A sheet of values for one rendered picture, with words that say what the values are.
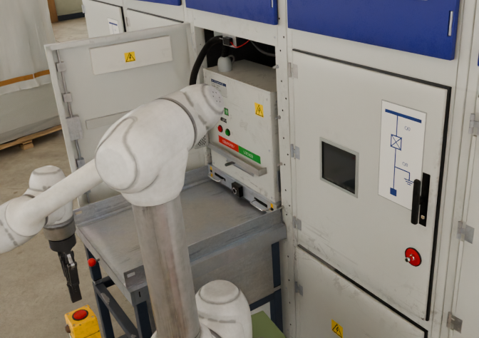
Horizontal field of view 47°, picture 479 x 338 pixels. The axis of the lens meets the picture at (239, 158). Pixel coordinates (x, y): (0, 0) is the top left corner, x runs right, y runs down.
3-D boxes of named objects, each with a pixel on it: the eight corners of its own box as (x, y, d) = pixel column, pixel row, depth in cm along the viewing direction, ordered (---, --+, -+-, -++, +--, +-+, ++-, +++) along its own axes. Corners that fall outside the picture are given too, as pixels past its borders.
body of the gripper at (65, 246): (78, 235, 156) (84, 262, 160) (68, 223, 163) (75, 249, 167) (52, 244, 153) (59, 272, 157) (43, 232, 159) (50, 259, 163)
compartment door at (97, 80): (77, 204, 250) (42, 43, 219) (202, 169, 275) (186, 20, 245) (80, 210, 244) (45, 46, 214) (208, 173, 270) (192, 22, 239)
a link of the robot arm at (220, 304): (262, 337, 157) (259, 276, 147) (235, 385, 142) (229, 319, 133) (212, 323, 163) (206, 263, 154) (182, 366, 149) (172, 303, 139)
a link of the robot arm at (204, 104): (159, 98, 129) (125, 118, 118) (212, 62, 119) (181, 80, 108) (189, 145, 131) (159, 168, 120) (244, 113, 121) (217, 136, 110)
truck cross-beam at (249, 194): (276, 219, 222) (276, 205, 219) (208, 175, 263) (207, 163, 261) (286, 214, 224) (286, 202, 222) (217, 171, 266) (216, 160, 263)
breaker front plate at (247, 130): (272, 206, 222) (266, 94, 202) (211, 167, 259) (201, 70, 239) (275, 205, 223) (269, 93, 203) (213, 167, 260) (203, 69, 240)
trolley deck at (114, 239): (132, 306, 189) (130, 292, 187) (75, 232, 237) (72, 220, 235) (286, 237, 222) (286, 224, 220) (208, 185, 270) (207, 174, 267)
